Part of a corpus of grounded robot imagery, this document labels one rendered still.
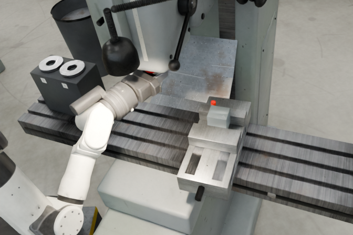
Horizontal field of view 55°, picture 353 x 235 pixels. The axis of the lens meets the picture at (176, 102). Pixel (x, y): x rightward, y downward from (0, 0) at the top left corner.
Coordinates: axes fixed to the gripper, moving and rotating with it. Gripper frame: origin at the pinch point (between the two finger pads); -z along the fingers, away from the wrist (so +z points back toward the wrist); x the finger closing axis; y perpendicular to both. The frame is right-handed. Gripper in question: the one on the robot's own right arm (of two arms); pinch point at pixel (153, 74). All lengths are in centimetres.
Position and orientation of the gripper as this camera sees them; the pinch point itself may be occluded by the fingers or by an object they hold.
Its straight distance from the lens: 102.3
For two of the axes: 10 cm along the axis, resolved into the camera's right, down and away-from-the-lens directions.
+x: -7.5, -3.8, 5.4
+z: -6.5, 5.7, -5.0
